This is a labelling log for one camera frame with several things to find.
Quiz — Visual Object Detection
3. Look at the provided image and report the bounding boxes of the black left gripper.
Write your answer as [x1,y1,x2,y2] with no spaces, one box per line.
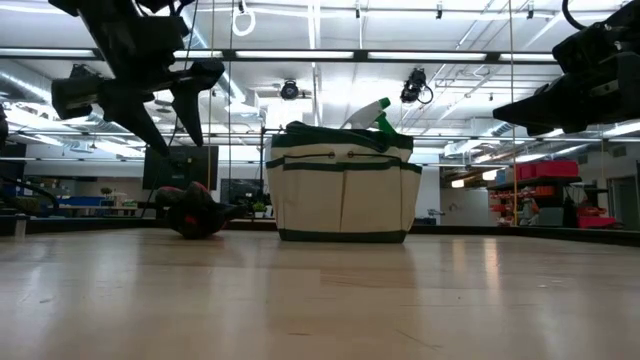
[47,0,226,157]

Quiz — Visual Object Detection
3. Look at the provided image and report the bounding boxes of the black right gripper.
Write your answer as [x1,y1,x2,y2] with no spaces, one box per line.
[492,0,640,136]

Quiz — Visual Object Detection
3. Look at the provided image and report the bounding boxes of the red black gardening gloves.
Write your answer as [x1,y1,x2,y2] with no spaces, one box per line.
[154,180,249,240]

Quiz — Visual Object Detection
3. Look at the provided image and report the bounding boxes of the green spray bottle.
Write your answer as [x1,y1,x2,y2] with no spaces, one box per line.
[341,97,401,136]

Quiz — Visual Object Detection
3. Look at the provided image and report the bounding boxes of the beige green gardening bag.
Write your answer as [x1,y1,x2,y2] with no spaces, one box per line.
[264,120,423,245]

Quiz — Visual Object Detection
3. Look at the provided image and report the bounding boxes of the large black monitor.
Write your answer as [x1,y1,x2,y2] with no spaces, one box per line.
[142,145,220,191]

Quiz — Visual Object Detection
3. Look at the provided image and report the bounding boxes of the large red storage bin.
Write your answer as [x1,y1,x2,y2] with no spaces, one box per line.
[516,160,580,181]

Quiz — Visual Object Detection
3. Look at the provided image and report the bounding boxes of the storage shelf rack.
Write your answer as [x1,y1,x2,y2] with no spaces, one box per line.
[487,174,584,229]

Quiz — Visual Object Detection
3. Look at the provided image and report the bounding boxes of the small dark monitor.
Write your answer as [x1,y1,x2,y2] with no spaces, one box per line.
[219,178,266,207]

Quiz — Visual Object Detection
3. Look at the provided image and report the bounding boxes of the small red storage bin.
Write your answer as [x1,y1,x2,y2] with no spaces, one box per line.
[577,214,617,230]

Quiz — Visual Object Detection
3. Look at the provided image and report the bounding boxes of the blue workbench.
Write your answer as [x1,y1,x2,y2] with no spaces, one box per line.
[39,195,144,217]

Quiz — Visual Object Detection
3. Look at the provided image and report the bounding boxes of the overhead light bar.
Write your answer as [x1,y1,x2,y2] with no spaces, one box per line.
[0,47,562,64]

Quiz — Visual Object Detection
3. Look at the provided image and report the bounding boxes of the yellow hanging cable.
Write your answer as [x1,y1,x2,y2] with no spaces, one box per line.
[507,0,517,226]
[206,0,216,191]

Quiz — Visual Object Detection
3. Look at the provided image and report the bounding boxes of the thin black hanging cable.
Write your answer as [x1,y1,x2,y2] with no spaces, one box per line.
[227,0,234,221]

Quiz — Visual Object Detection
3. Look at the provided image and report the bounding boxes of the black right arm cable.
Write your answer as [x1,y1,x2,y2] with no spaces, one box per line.
[562,0,592,32]

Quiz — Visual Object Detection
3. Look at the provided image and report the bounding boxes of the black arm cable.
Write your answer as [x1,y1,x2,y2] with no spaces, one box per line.
[0,172,61,216]
[562,0,592,32]

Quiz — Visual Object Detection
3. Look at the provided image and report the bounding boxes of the white cable loop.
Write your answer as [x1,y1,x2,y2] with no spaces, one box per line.
[231,0,257,37]

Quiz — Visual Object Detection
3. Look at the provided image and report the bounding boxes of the black aluminium table frame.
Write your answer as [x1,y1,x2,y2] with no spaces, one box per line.
[0,213,640,247]

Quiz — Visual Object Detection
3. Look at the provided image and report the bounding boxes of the black overhead camera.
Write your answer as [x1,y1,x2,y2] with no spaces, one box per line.
[279,79,300,101]

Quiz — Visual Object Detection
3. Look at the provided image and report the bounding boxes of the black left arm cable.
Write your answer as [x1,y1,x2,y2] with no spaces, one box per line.
[0,172,61,216]

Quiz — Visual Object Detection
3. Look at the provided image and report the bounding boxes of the black hanging camera with cable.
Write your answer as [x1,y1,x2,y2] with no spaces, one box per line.
[399,68,434,105]

